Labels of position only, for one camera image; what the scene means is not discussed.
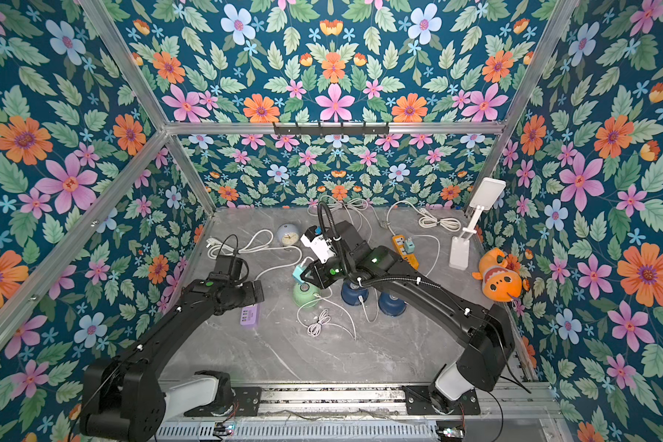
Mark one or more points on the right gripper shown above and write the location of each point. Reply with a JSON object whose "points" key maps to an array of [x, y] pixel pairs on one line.
{"points": [[315, 271]]}

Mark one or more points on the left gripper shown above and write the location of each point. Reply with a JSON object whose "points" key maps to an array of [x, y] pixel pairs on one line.
{"points": [[251, 295]]}

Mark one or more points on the blue meat grinder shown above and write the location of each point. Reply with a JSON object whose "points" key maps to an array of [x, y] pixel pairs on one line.
{"points": [[353, 295], [391, 305]]}

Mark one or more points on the green charger adapter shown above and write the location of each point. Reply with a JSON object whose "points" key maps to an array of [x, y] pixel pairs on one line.
{"points": [[298, 274]]}

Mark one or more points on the green meat grinder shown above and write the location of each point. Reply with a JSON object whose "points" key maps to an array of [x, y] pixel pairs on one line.
{"points": [[306, 295]]}

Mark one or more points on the blue meat grinder front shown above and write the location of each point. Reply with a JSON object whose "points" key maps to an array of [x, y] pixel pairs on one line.
{"points": [[391, 305]]}

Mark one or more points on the teal charger adapter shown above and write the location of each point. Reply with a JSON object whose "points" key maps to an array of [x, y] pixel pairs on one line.
{"points": [[409, 246]]}

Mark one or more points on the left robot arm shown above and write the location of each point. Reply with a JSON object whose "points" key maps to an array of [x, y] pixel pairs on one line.
{"points": [[123, 399]]}

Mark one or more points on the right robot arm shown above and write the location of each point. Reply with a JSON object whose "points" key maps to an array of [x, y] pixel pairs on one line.
{"points": [[484, 334]]}

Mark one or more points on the purple power strip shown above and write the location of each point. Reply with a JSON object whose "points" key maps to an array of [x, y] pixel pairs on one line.
{"points": [[249, 316]]}

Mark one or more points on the pale blue table clock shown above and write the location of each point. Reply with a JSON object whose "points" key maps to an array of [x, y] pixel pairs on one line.
{"points": [[288, 234]]}

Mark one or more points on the orange power strip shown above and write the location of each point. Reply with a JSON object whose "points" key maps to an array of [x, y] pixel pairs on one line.
{"points": [[398, 241]]}

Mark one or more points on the white folding desk lamp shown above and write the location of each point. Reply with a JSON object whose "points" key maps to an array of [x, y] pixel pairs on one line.
{"points": [[485, 195]]}

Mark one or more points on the orange clownfish plush toy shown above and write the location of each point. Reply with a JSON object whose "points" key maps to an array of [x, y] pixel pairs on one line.
{"points": [[499, 283]]}

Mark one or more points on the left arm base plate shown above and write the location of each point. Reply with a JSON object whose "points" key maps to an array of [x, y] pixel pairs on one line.
{"points": [[241, 401]]}

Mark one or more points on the black hook rail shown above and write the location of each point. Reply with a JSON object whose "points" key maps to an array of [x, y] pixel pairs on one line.
{"points": [[325, 129]]}

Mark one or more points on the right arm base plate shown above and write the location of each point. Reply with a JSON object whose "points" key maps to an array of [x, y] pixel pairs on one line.
{"points": [[420, 401]]}

